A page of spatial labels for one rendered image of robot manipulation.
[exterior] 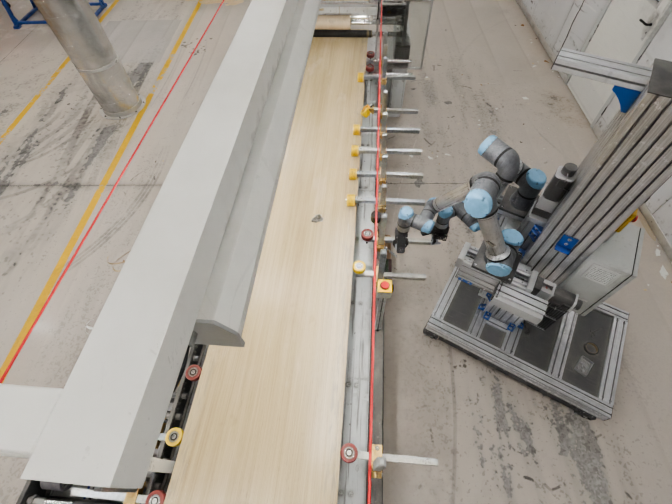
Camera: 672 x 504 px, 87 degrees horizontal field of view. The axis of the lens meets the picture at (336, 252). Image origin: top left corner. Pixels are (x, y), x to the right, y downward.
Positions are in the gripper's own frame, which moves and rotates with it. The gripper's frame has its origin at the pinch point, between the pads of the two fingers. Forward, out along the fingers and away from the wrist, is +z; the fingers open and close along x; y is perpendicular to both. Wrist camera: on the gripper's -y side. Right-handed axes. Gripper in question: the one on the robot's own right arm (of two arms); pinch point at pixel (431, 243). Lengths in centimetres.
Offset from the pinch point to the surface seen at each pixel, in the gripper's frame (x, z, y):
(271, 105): -83, -155, -63
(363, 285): -23, 21, -43
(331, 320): -61, -7, -60
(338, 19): 252, -26, -81
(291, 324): -65, -7, -82
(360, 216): 37, 21, -48
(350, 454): -126, -8, -46
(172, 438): -126, -8, -129
